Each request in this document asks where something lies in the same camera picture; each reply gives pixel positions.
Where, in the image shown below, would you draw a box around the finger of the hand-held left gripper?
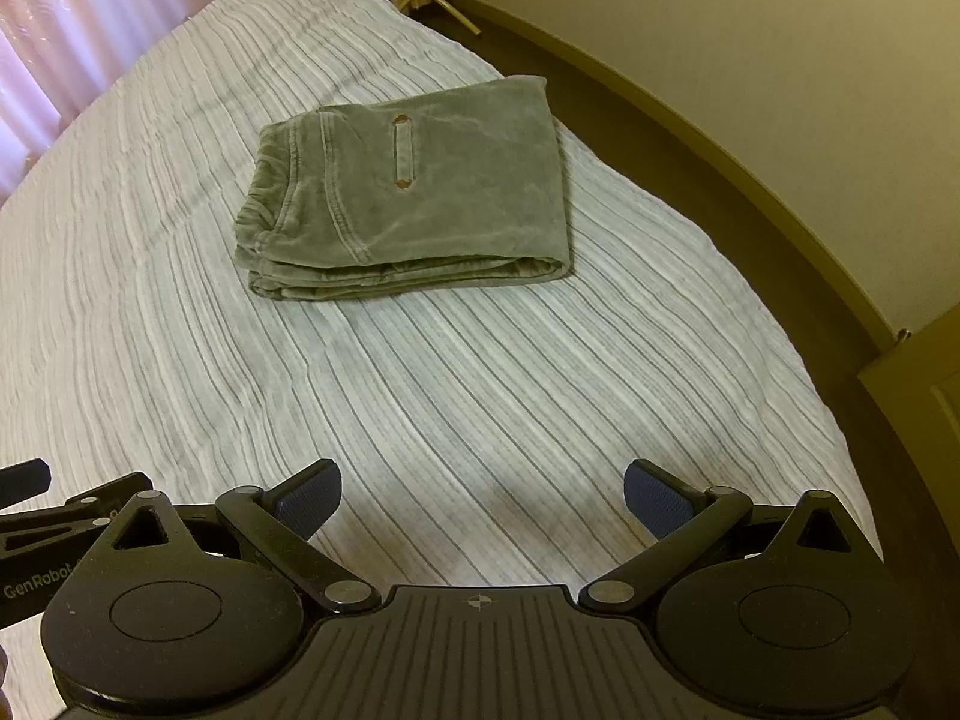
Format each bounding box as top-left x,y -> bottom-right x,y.
0,471 -> 155,565
0,460 -> 53,512

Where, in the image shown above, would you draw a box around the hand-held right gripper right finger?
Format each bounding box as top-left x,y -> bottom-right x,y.
576,459 -> 857,614

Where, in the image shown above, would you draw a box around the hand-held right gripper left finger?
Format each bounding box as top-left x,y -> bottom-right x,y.
111,457 -> 385,614

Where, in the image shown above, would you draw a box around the olive green velvet pants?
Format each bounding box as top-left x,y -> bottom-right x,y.
234,75 -> 573,303

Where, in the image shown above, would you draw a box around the striped white bed cover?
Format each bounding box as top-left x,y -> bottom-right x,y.
0,0 -> 877,595

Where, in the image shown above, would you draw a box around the cream door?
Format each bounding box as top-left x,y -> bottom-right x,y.
855,306 -> 960,515

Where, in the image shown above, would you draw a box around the pink curtain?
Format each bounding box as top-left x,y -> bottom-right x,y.
0,0 -> 452,202

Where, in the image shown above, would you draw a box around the wooden stand legs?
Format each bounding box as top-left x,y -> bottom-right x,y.
396,0 -> 482,37

